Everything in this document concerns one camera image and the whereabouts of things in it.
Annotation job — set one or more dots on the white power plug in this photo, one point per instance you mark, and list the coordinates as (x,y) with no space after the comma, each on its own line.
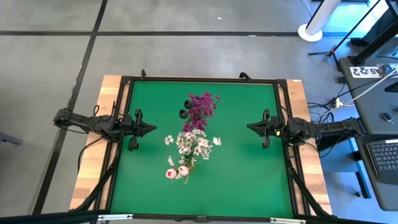
(338,103)

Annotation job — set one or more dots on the thick black pole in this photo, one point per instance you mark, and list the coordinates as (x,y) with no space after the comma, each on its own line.
(373,48)

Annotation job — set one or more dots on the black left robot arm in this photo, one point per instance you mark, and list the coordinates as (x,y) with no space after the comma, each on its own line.
(90,123)

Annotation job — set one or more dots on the black key fob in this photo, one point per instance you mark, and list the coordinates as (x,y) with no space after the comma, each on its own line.
(387,117)

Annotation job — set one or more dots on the dark grey side desk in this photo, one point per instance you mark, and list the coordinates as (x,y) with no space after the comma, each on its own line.
(373,193)

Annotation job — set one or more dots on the black keyboard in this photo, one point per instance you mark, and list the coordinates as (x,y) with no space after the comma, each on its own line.
(385,158)

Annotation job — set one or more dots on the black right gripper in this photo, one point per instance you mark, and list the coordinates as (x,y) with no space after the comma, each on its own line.
(278,127)

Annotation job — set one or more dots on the person's shoe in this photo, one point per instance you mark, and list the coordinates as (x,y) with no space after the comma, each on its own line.
(360,42)

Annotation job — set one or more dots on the person's leg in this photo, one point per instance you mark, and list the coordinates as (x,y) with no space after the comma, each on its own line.
(382,25)

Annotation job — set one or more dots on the blue table leg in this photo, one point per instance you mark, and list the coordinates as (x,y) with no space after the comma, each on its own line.
(362,177)

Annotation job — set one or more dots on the grey metal foot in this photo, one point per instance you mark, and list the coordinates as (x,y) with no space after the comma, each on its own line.
(9,138)

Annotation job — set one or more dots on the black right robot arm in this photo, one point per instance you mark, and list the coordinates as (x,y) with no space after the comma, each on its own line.
(329,130)

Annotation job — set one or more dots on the silver metal bracket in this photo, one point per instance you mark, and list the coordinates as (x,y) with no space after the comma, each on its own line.
(287,221)
(115,217)

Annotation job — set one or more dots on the white round pillar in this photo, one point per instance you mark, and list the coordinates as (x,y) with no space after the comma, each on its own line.
(320,15)

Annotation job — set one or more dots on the black desk device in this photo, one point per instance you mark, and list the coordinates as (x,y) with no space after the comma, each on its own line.
(392,87)

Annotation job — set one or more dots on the thin black tripod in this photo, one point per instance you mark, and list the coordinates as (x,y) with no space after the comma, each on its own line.
(320,53)

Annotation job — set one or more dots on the yellow embossed glass vase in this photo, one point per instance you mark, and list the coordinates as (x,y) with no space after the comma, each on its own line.
(191,169)

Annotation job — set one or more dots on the green table mat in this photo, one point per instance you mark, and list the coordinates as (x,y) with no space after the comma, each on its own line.
(242,186)

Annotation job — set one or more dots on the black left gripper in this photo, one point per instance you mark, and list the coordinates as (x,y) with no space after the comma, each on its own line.
(129,127)

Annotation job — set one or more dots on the white paper label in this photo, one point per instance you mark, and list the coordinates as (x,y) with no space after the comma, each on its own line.
(363,71)

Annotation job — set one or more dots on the purple flower bunch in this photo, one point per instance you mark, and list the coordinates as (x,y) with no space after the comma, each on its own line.
(194,124)
(203,102)

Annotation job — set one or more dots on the black aluminium table frame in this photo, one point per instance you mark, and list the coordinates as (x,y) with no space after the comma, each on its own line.
(202,79)

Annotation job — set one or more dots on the white flower bunch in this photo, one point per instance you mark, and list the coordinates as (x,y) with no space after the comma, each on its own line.
(168,140)
(203,143)

